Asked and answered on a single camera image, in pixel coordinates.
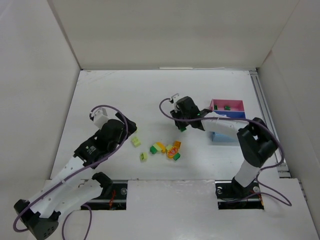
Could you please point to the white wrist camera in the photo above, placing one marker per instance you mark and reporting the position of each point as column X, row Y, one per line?
column 99, row 117
column 174, row 98

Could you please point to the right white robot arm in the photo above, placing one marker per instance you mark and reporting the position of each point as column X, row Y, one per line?
column 256, row 142

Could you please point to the pink container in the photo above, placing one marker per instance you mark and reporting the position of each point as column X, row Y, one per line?
column 235, row 105

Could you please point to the green lego in pile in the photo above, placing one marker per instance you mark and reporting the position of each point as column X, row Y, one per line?
column 153, row 150

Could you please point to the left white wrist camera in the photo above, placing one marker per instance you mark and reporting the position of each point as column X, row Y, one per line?
column 99, row 117

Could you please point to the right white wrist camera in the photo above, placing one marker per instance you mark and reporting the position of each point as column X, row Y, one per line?
column 174, row 98

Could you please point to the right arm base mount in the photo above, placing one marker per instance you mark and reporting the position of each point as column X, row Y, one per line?
column 232, row 196

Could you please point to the purple-blue container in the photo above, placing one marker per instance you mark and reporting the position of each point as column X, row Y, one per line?
column 231, row 114

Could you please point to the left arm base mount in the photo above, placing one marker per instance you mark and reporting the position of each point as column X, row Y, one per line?
column 113, row 196

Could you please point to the lime lego brick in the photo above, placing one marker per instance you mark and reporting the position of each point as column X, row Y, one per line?
column 136, row 141
column 143, row 157

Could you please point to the orange lego brick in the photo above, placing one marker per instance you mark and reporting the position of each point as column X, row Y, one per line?
column 177, row 144

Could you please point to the green printed lego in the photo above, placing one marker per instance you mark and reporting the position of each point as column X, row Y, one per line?
column 227, row 107

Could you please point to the green lego right of pile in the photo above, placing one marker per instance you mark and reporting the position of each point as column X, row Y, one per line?
column 176, row 156

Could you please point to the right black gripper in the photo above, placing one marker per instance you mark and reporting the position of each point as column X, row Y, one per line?
column 180, row 124

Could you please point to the orange flower print lego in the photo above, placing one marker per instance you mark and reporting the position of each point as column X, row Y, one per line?
column 172, row 152

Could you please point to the aluminium rail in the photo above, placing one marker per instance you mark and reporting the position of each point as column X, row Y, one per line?
column 283, row 170

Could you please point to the light blue container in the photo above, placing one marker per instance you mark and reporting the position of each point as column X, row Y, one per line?
column 223, row 139

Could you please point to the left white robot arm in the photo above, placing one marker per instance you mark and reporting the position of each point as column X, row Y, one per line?
column 78, row 182

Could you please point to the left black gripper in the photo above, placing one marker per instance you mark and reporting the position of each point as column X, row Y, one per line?
column 127, row 123

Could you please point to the yellow curved lego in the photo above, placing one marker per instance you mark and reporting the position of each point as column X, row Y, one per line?
column 160, row 147

